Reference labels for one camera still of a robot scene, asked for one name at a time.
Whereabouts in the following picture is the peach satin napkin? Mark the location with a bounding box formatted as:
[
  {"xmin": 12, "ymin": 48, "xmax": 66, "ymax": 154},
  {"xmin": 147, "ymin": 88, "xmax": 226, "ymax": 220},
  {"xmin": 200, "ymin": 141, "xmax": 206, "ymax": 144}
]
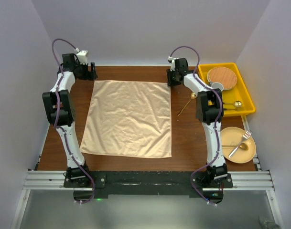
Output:
[{"xmin": 80, "ymin": 80, "xmax": 172, "ymax": 159}]

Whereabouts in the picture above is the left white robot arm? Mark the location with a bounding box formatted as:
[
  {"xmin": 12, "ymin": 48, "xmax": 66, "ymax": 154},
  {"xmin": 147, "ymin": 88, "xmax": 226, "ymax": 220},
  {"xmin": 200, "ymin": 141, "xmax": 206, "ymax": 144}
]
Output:
[{"xmin": 42, "ymin": 50, "xmax": 97, "ymax": 187}]

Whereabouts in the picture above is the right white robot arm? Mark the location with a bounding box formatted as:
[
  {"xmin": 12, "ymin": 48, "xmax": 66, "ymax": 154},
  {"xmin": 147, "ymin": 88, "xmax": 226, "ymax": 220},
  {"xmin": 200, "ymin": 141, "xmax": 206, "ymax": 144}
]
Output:
[{"xmin": 167, "ymin": 56, "xmax": 227, "ymax": 187}]

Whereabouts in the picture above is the gold spoon on table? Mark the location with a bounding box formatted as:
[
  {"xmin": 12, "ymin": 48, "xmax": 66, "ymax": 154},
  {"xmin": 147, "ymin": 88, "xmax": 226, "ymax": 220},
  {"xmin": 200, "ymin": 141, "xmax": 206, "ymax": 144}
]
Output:
[{"xmin": 177, "ymin": 93, "xmax": 196, "ymax": 116}]

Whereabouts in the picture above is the grey white cup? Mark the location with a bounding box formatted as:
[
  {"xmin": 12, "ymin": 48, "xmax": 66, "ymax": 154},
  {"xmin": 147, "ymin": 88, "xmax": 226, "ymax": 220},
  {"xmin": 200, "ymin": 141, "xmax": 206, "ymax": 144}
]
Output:
[{"xmin": 211, "ymin": 82, "xmax": 224, "ymax": 91}]

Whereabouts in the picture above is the woven orange round plate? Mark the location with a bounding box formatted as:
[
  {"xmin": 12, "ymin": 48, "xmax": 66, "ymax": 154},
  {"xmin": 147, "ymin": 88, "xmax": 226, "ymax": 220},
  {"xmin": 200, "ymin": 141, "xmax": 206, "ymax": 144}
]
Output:
[{"xmin": 207, "ymin": 67, "xmax": 237, "ymax": 90}]

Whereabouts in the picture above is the yellow plastic tray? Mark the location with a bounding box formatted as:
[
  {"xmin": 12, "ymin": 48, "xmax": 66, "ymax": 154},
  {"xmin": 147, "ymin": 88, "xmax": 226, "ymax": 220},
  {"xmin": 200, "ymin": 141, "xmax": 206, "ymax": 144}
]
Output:
[{"xmin": 198, "ymin": 62, "xmax": 256, "ymax": 117}]

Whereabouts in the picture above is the gold black spoon in tray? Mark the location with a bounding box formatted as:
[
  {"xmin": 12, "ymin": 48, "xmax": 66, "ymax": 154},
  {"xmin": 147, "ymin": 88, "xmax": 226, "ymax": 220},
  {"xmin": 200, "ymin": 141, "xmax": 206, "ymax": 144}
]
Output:
[{"xmin": 223, "ymin": 101, "xmax": 243, "ymax": 108}]

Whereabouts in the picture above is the beige round plate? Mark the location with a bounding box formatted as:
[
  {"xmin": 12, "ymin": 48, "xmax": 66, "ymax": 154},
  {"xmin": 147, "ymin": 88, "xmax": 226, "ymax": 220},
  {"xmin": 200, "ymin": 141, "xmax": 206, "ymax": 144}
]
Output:
[{"xmin": 221, "ymin": 127, "xmax": 256, "ymax": 164}]

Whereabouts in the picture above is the silver fork on plate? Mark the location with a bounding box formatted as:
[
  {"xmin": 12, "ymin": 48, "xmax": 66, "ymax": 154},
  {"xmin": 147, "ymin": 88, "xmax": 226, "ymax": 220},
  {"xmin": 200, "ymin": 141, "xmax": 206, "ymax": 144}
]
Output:
[{"xmin": 228, "ymin": 129, "xmax": 252, "ymax": 158}]

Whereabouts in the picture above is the gold spoon on plate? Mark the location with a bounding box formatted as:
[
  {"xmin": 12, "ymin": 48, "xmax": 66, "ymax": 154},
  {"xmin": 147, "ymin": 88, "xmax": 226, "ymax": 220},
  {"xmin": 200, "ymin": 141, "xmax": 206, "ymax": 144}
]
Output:
[{"xmin": 222, "ymin": 143, "xmax": 248, "ymax": 151}]

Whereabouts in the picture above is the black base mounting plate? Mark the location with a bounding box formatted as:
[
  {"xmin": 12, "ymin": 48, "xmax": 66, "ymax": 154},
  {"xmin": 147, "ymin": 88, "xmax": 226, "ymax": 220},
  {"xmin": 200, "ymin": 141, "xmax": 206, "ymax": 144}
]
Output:
[{"xmin": 63, "ymin": 168, "xmax": 233, "ymax": 203}]

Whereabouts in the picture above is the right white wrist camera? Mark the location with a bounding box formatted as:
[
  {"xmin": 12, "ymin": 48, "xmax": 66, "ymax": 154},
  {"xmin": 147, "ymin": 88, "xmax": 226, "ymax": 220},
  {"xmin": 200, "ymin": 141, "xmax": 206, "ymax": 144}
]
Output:
[{"xmin": 168, "ymin": 56, "xmax": 178, "ymax": 72}]

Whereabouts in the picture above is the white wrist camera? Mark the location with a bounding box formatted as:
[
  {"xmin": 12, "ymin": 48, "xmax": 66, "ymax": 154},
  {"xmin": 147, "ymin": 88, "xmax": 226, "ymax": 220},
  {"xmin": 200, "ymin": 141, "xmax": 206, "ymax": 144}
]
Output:
[
  {"xmin": 168, "ymin": 56, "xmax": 178, "ymax": 72},
  {"xmin": 75, "ymin": 48, "xmax": 88, "ymax": 65}
]

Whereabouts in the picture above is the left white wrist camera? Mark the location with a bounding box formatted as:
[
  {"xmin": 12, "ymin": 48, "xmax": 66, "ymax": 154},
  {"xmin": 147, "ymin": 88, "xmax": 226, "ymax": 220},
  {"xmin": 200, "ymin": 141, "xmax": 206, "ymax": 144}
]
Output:
[{"xmin": 75, "ymin": 48, "xmax": 88, "ymax": 65}]

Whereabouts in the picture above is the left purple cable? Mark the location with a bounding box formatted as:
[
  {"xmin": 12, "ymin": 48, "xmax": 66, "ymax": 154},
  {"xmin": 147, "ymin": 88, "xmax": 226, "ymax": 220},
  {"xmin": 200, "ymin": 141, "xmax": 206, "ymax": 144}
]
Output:
[{"xmin": 51, "ymin": 39, "xmax": 97, "ymax": 205}]

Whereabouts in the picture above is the purple cable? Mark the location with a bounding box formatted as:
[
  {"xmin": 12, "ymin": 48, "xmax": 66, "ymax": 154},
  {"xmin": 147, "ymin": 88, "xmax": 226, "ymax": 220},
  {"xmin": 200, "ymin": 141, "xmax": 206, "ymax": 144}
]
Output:
[
  {"xmin": 169, "ymin": 46, "xmax": 224, "ymax": 208},
  {"xmin": 51, "ymin": 39, "xmax": 97, "ymax": 205}
]

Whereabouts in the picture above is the black handled utensil in tray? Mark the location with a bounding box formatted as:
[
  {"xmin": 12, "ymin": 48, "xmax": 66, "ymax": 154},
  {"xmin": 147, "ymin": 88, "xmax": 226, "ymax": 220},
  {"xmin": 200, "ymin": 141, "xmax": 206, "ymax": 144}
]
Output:
[{"xmin": 223, "ymin": 108, "xmax": 240, "ymax": 112}]

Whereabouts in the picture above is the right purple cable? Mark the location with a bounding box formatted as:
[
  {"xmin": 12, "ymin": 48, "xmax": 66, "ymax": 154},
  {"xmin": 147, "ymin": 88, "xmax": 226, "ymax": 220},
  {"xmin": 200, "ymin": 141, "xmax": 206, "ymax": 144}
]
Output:
[{"xmin": 169, "ymin": 46, "xmax": 224, "ymax": 208}]

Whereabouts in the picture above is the aluminium rail frame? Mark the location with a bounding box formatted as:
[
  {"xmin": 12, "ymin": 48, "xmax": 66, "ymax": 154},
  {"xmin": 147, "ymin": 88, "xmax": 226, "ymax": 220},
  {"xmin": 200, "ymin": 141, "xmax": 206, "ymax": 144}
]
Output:
[{"xmin": 12, "ymin": 114, "xmax": 282, "ymax": 229}]

